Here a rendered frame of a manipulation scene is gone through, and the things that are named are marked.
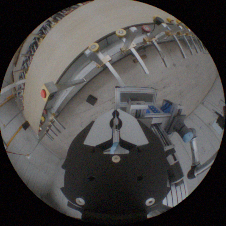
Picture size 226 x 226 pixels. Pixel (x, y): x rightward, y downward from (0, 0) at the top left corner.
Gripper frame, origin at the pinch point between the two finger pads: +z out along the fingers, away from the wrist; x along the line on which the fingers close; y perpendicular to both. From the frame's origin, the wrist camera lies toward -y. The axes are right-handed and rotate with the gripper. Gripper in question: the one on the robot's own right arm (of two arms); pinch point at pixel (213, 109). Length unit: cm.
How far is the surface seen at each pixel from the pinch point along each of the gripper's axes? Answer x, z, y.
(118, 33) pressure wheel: -80, 41, -44
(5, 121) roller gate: -926, -74, 27
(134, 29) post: -74, 19, -31
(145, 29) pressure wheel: -57, 41, -53
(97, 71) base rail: -101, 62, -12
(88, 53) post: -95, 19, -18
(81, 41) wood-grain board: -109, 42, -41
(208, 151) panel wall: 194, -46, 114
